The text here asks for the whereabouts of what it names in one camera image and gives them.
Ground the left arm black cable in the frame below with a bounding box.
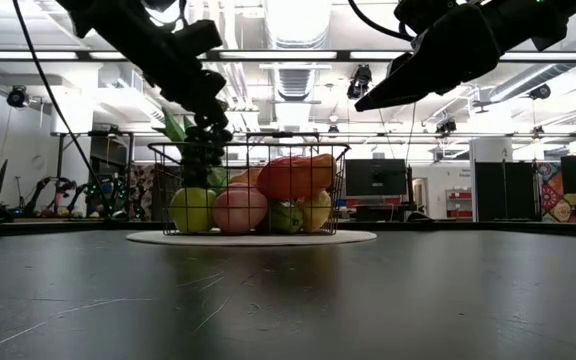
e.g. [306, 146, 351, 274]
[11, 0, 112, 214]

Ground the white round plate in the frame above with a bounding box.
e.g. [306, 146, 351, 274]
[125, 228, 378, 248]

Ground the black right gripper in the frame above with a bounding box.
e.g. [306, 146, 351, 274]
[354, 4, 502, 112]

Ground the yellow orange mango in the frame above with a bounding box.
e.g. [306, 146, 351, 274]
[298, 188, 334, 234]

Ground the shelf with red bins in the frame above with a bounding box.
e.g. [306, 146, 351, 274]
[444, 188, 474, 220]

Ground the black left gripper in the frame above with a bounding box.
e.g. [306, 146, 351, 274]
[142, 47, 232, 130]

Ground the black partition panel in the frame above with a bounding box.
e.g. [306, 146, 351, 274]
[473, 160, 537, 222]

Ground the long black grape bunch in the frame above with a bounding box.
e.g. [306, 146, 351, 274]
[181, 113, 235, 190]

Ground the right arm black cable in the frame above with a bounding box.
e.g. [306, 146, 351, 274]
[346, 0, 417, 44]

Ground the wire mesh basket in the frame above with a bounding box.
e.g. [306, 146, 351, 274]
[146, 131, 352, 237]

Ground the red orange mango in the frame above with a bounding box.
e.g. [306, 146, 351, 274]
[256, 153, 338, 202]

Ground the pink peach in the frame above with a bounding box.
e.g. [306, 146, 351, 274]
[212, 182, 269, 236]

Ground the green apple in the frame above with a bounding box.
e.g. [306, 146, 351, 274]
[169, 187, 218, 235]

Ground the colourful patchwork quilt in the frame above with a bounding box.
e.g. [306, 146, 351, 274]
[536, 161, 576, 224]

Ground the small orange fruit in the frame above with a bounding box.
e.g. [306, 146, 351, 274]
[228, 167, 265, 189]

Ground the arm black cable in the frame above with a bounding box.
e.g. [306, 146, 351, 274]
[346, 0, 417, 44]
[11, 0, 112, 214]

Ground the black metal rack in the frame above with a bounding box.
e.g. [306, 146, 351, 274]
[50, 130, 137, 221]

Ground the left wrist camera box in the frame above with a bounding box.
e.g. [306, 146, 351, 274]
[172, 18, 224, 52]

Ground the black table mat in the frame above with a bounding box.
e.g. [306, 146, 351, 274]
[0, 229, 576, 360]

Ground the green chayote squash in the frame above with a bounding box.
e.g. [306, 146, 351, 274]
[266, 201, 305, 235]

